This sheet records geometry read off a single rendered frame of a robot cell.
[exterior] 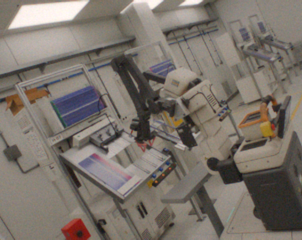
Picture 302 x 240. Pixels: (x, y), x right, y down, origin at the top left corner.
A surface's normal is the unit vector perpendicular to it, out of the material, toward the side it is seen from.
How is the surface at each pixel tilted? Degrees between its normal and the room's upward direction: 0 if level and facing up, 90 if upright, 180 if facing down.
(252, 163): 90
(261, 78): 90
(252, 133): 92
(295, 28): 90
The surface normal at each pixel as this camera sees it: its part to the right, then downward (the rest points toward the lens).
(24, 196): 0.68, -0.25
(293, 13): -0.58, 0.41
